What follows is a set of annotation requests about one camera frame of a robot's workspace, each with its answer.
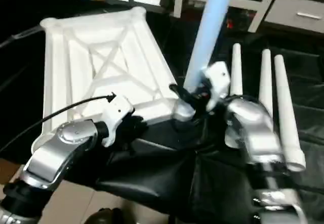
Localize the white plastic table leg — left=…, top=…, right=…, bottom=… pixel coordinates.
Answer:
left=258, top=49, right=275, bottom=119
left=273, top=54, right=307, bottom=173
left=174, top=0, right=238, bottom=122
left=230, top=43, right=245, bottom=99

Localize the white plastic table top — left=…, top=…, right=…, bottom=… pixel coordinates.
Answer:
left=40, top=6, right=196, bottom=139

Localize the black mat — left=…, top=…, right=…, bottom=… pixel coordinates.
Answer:
left=0, top=0, right=324, bottom=224

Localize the grey left robot foot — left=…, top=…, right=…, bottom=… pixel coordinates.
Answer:
left=83, top=208, right=124, bottom=224

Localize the white glass door cabinet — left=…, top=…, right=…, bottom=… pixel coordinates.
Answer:
left=171, top=0, right=282, bottom=33

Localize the white drawer unit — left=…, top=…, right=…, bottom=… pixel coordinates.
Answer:
left=262, top=0, right=324, bottom=35

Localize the flat brown cardboard sheet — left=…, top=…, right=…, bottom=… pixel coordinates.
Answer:
left=0, top=157, right=22, bottom=183

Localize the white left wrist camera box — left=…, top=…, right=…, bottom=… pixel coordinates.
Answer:
left=100, top=94, right=136, bottom=148

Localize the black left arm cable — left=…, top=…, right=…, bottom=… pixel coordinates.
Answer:
left=0, top=94, right=118, bottom=155

